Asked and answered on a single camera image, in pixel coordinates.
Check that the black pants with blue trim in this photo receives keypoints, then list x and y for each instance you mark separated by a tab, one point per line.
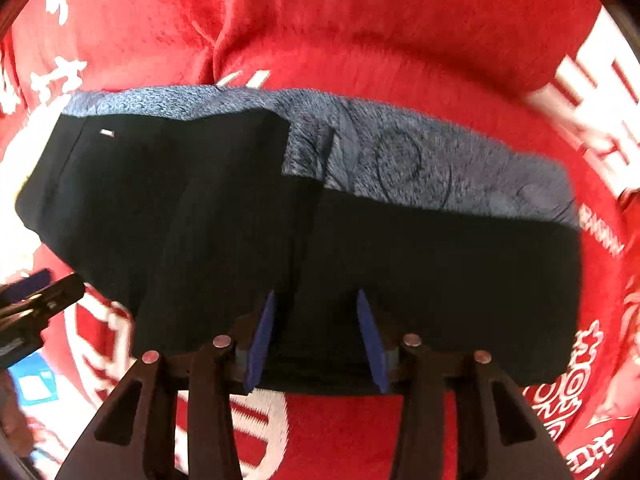
350	270

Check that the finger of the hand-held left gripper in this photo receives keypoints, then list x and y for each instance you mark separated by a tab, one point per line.
31	281
61	292

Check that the red printed blanket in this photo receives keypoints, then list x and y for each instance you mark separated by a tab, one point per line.
400	35

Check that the person's left hand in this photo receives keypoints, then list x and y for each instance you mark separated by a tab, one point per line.
12	417

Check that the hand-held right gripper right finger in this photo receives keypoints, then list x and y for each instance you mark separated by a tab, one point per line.
371	345

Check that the blue white packet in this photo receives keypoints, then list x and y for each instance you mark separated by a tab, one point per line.
34	381

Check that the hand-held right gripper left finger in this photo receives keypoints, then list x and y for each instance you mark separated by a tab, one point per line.
262	342

